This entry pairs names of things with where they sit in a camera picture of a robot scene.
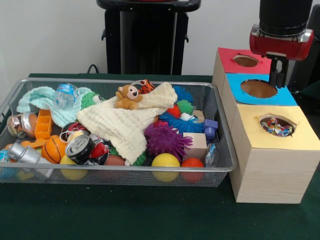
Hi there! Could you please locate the wooden box with three holes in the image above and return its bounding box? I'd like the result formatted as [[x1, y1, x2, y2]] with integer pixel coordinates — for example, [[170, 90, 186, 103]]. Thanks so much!
[[211, 47, 320, 205]]

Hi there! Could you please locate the orange toy brick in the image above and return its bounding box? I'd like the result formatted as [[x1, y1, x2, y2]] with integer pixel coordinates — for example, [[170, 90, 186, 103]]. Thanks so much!
[[34, 109, 53, 140]]

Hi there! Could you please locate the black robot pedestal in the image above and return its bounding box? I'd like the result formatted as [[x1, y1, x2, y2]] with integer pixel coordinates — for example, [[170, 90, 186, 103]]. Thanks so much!
[[96, 0, 202, 76]]

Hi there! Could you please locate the black cable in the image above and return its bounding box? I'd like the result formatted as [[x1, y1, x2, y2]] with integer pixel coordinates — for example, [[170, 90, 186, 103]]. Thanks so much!
[[86, 64, 101, 75]]

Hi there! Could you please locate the silver mesh bin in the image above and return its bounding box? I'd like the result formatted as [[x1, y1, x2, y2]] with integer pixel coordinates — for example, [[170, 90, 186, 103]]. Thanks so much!
[[0, 77, 238, 188]]

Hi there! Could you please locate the orange toy basketball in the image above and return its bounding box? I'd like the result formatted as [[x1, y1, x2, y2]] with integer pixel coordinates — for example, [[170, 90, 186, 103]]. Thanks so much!
[[41, 136, 67, 165]]

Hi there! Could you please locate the dark green table cloth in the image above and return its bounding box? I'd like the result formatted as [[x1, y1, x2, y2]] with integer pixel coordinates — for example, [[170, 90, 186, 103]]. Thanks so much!
[[0, 72, 320, 240]]

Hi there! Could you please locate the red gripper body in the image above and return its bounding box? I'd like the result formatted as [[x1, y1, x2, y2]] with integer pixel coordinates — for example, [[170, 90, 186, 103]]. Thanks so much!
[[249, 28, 315, 62]]

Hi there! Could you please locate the mint green cloth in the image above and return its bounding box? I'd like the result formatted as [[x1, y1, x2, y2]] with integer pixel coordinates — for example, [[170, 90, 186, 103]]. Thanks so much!
[[16, 86, 91, 128]]

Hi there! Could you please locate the brown monkey plush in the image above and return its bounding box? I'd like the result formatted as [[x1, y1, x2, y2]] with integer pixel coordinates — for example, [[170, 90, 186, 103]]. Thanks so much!
[[114, 84, 144, 111]]

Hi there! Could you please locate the cream waffle cloth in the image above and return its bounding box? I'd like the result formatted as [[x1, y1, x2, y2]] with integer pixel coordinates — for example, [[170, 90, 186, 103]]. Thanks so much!
[[76, 81, 179, 166]]

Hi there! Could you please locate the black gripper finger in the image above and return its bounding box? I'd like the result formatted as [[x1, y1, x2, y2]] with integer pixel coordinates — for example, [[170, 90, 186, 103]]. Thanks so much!
[[268, 56, 281, 87], [276, 57, 290, 89]]

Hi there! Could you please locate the cloth with colourful print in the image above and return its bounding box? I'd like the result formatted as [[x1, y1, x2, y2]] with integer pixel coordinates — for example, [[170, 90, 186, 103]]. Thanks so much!
[[259, 116, 294, 137]]

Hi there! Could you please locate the black soda can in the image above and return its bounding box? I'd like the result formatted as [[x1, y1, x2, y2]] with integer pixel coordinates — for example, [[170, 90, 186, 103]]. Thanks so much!
[[64, 134, 96, 165]]

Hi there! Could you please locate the yellow ball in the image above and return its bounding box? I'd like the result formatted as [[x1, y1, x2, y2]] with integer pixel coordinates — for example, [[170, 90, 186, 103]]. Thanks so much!
[[151, 152, 181, 183]]

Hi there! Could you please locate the clear plastic bottle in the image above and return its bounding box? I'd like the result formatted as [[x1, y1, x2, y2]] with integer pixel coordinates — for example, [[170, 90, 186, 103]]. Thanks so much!
[[53, 83, 79, 110]]

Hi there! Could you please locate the red ball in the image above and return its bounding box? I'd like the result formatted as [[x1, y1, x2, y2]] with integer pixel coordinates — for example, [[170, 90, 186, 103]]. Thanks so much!
[[180, 157, 205, 183]]

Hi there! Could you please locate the purple spiky ball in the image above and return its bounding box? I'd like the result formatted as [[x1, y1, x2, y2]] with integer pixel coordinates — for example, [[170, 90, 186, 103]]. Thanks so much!
[[144, 123, 194, 157]]

